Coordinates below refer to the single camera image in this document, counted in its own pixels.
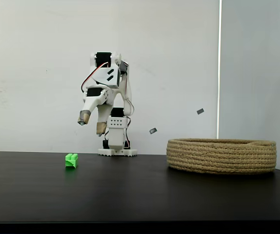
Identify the grey tape piece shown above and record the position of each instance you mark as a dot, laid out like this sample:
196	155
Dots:
153	130
200	111

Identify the white vertical wall strip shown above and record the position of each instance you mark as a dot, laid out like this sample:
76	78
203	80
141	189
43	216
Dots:
219	73

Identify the green lego block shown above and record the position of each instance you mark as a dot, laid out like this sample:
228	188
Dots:
71	162

